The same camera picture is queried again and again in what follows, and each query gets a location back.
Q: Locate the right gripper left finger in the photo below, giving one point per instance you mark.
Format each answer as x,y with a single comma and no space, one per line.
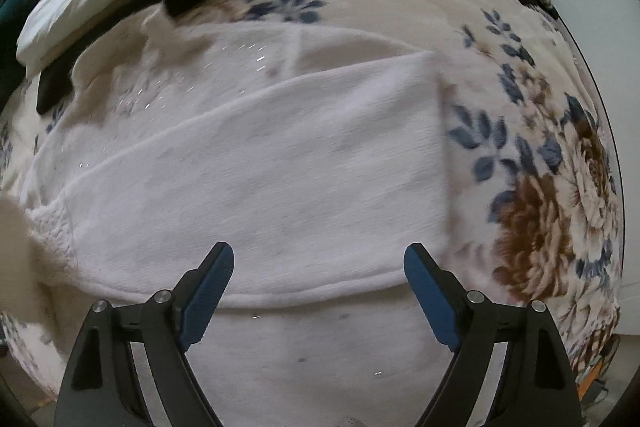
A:
101,386

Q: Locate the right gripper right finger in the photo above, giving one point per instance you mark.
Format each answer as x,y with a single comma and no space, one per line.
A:
536,385

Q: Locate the white knit sweater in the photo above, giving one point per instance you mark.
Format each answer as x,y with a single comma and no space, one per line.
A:
317,153

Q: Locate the floral bed quilt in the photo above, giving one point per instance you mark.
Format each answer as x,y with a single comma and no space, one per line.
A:
536,213

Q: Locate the white headboard panel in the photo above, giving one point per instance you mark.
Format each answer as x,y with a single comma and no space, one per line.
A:
607,33

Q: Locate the black folded garment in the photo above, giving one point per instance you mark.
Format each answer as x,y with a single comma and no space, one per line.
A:
54,82

